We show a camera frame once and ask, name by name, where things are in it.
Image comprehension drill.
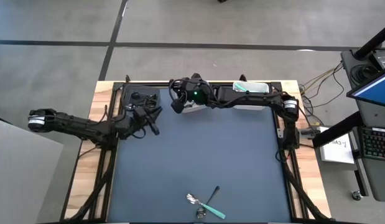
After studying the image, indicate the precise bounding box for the white paper sheet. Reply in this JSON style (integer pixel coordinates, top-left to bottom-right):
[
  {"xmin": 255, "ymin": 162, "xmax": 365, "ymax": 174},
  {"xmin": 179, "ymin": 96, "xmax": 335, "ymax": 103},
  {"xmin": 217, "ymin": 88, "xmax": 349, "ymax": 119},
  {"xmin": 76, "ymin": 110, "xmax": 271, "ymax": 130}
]
[{"xmin": 319, "ymin": 126, "xmax": 355, "ymax": 165}]

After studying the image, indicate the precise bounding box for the black floor cable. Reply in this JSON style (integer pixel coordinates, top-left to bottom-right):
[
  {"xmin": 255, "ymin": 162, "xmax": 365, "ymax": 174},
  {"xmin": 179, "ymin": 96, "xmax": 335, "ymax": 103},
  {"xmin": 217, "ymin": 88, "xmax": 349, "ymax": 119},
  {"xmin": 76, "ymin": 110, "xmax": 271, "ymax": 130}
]
[{"xmin": 299, "ymin": 63, "xmax": 345, "ymax": 110}]

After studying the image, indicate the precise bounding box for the grey flat panel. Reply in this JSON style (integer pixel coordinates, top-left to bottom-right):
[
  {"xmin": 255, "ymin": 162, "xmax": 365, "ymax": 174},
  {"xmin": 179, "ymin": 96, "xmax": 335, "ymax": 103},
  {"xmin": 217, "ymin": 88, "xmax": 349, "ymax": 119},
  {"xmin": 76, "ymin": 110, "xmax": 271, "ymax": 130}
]
[{"xmin": 0, "ymin": 116, "xmax": 64, "ymax": 224}]

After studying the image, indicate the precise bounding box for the backlit keyboard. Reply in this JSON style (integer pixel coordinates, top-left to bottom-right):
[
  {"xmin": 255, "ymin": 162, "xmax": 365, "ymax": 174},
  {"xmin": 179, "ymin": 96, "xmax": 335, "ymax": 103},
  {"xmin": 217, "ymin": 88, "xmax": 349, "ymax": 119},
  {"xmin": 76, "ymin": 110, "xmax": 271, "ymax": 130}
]
[{"xmin": 359, "ymin": 126, "xmax": 385, "ymax": 162}]

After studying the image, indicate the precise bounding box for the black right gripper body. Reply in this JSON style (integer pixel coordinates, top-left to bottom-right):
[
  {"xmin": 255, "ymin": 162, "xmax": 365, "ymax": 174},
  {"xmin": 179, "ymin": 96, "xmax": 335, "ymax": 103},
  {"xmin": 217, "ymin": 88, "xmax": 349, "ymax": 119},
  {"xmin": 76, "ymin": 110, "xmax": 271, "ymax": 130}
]
[{"xmin": 192, "ymin": 73, "xmax": 223, "ymax": 109}]

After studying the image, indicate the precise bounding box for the coiled black cable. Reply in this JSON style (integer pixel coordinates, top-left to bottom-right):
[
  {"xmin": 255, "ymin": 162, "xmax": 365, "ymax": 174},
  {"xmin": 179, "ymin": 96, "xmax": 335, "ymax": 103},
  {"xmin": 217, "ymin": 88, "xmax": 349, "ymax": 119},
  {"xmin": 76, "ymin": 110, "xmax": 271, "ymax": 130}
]
[{"xmin": 349, "ymin": 63, "xmax": 372, "ymax": 85}]

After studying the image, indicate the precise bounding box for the yellow floor cable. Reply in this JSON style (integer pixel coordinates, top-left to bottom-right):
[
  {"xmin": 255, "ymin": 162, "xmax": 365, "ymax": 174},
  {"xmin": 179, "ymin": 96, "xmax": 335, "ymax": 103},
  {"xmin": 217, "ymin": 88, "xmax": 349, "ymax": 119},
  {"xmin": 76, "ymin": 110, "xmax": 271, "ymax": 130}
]
[{"xmin": 300, "ymin": 67, "xmax": 336, "ymax": 91}]

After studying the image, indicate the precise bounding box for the grey plastic bin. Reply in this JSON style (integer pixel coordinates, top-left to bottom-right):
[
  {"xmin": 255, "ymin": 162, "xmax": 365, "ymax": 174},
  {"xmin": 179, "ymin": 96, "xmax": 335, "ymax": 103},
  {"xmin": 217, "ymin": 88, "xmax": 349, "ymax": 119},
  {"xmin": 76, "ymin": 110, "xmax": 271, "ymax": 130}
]
[{"xmin": 122, "ymin": 85, "xmax": 162, "ymax": 110}]

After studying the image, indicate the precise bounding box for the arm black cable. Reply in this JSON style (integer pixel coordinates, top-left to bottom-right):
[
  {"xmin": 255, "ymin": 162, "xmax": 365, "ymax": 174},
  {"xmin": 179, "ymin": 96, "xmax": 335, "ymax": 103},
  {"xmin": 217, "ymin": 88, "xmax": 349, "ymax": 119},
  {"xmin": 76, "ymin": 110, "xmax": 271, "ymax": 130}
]
[
  {"xmin": 131, "ymin": 124, "xmax": 147, "ymax": 140},
  {"xmin": 168, "ymin": 78, "xmax": 182, "ymax": 102}
]

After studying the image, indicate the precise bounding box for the white plastic bin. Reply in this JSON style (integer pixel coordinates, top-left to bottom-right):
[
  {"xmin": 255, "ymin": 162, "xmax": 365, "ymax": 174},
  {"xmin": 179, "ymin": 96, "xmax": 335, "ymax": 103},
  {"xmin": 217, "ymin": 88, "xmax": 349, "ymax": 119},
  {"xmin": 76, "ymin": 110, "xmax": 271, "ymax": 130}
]
[
  {"xmin": 181, "ymin": 101, "xmax": 211, "ymax": 114},
  {"xmin": 231, "ymin": 80, "xmax": 271, "ymax": 111}
]

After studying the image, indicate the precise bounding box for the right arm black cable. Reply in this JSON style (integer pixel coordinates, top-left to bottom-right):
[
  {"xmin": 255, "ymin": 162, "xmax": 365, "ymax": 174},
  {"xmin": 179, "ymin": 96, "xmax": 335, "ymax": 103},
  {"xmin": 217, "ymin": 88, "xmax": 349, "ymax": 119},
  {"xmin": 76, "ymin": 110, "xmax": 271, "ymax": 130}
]
[{"xmin": 168, "ymin": 78, "xmax": 182, "ymax": 102}]

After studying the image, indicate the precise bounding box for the black power adapter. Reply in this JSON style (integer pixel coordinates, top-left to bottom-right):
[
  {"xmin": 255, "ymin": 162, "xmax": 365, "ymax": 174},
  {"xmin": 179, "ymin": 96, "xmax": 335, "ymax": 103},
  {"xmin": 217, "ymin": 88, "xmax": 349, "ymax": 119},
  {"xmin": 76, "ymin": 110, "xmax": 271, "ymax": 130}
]
[{"xmin": 371, "ymin": 51, "xmax": 385, "ymax": 70}]

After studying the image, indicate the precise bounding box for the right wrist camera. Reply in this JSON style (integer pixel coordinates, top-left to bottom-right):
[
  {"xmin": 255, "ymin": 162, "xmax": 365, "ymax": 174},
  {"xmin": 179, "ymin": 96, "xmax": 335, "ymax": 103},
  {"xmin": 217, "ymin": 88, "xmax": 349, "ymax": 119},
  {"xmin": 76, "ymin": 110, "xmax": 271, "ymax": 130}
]
[{"xmin": 187, "ymin": 83, "xmax": 208, "ymax": 104}]

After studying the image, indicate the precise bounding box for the black slanted pole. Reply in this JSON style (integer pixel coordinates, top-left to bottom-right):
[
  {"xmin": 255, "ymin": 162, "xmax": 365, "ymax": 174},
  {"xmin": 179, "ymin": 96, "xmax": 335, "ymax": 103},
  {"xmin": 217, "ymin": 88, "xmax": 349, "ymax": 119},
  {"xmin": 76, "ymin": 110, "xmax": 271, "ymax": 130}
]
[{"xmin": 353, "ymin": 21, "xmax": 385, "ymax": 60}]

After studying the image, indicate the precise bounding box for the grey usb hub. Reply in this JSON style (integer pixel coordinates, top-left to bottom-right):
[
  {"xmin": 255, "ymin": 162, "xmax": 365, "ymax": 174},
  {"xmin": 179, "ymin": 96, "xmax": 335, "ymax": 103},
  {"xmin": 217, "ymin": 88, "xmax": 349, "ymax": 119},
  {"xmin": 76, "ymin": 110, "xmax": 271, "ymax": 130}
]
[{"xmin": 299, "ymin": 128, "xmax": 320, "ymax": 139}]

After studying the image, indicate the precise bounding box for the blue table mat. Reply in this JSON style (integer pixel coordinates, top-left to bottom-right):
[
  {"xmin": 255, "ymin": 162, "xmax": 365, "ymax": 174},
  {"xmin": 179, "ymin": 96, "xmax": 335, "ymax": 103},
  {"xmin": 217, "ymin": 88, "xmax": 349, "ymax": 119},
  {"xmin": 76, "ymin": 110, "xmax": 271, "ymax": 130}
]
[{"xmin": 106, "ymin": 84, "xmax": 292, "ymax": 223}]

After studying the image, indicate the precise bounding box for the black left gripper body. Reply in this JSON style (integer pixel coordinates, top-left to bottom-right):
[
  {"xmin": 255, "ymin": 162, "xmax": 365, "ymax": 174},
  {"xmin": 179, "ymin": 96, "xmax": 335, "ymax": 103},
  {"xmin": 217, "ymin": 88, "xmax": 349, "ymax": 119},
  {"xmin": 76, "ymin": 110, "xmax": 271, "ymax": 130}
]
[{"xmin": 126, "ymin": 105, "xmax": 151, "ymax": 131}]

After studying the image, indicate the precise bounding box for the grey equipment cart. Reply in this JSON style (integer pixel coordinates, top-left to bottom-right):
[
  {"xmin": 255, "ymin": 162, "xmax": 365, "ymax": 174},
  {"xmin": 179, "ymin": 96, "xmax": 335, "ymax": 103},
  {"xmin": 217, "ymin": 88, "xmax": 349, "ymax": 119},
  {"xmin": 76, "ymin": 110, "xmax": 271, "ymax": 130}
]
[{"xmin": 340, "ymin": 49, "xmax": 385, "ymax": 202}]

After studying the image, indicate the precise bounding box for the black monitor support bar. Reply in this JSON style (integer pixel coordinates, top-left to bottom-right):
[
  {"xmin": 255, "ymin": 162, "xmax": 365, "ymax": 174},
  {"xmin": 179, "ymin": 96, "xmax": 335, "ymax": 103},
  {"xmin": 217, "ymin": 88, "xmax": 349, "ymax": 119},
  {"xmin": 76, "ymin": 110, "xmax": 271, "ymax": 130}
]
[{"xmin": 312, "ymin": 111, "xmax": 364, "ymax": 149}]

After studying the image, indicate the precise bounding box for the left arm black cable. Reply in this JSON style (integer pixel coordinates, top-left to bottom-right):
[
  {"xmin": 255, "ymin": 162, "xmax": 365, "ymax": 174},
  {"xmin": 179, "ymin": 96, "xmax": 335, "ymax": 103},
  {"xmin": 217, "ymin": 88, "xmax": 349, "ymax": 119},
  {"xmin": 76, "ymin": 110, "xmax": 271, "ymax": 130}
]
[{"xmin": 131, "ymin": 124, "xmax": 147, "ymax": 140}]

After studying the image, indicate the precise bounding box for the computer monitor blue screen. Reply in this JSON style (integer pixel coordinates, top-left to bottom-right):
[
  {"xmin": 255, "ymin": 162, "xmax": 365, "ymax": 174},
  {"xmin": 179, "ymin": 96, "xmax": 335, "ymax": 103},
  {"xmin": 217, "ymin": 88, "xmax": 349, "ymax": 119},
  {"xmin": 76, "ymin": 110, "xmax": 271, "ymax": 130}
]
[{"xmin": 346, "ymin": 67, "xmax": 385, "ymax": 108}]

